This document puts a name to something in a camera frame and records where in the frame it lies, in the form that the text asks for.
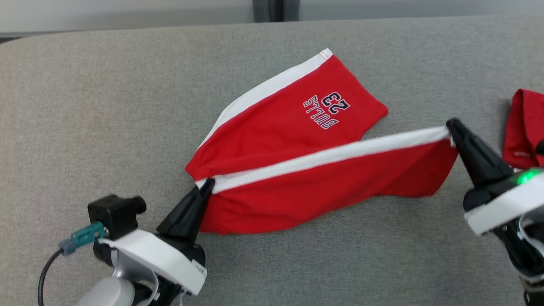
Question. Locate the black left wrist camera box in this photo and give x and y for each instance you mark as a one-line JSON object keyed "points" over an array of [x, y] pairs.
{"points": [[114, 212]]}

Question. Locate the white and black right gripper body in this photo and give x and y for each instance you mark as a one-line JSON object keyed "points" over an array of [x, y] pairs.
{"points": [[501, 208]]}

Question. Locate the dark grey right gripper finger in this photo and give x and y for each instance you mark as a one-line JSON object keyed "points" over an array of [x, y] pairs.
{"points": [[486, 159], [471, 163]]}

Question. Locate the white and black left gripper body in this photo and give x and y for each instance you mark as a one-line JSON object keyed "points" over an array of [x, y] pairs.
{"points": [[165, 259]]}

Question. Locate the red and white shirt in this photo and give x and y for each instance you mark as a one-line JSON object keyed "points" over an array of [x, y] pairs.
{"points": [[525, 123]]}

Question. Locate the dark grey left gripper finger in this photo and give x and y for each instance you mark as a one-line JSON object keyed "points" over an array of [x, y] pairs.
{"points": [[197, 221], [178, 221]]}

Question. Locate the red shorts with Bulls print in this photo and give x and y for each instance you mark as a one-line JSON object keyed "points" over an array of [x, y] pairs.
{"points": [[276, 136]]}

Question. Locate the grey metal post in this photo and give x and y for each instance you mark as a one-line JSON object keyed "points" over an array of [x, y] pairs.
{"points": [[272, 10]]}

